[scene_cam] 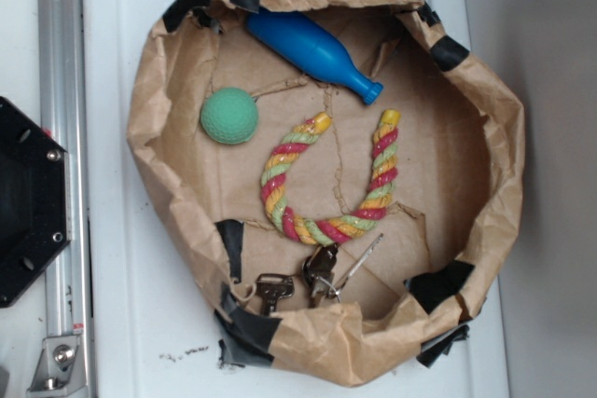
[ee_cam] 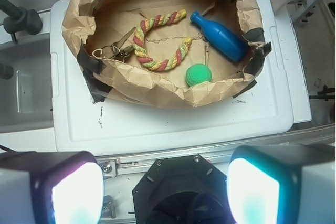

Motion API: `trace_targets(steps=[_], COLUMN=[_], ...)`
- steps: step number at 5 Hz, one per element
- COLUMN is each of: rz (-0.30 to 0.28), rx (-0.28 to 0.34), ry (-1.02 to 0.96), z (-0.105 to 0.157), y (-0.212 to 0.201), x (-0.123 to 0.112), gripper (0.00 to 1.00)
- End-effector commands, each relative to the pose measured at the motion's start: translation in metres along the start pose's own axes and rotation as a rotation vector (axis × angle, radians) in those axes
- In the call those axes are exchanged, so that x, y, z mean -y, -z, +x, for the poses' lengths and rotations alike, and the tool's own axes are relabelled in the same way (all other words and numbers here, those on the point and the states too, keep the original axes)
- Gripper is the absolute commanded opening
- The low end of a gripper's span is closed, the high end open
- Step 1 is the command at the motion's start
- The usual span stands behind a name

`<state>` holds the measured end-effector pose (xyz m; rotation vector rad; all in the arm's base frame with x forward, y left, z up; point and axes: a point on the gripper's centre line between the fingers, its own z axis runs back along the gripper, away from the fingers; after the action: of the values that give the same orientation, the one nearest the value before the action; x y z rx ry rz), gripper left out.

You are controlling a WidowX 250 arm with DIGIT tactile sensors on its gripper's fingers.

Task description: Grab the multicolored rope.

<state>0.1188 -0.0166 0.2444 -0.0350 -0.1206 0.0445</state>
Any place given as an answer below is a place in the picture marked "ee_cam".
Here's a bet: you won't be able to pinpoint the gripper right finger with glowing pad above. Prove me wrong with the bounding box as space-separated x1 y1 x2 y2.
227 144 335 223

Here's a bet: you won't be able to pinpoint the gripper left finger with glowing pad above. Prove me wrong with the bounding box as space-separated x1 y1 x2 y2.
1 151 104 223

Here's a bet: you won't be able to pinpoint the white plastic bin lid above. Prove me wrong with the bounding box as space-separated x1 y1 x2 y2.
50 0 294 156

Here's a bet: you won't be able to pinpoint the translucent plastic bin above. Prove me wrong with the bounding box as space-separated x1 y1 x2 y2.
1 34 54 133

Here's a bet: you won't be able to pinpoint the green dimpled ball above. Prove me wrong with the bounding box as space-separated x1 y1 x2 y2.
185 63 212 87

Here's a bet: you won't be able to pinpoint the blue plastic bottle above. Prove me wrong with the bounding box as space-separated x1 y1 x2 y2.
190 12 248 62

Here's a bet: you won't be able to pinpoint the black clamp knob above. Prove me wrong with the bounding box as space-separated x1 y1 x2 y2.
1 0 43 44

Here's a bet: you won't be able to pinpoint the crumpled brown paper bag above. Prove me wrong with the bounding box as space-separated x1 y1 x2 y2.
62 0 271 109

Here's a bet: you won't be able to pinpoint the aluminium extrusion rail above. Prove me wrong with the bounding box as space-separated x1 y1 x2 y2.
97 123 335 178

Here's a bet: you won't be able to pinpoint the black octagonal mount plate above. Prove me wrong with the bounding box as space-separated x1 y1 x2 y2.
132 155 235 223

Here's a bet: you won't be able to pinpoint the metal keys on ring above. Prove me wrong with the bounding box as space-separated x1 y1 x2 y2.
91 27 136 61

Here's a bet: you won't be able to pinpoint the multicolored twisted rope toy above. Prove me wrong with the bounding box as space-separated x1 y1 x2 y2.
133 8 193 72

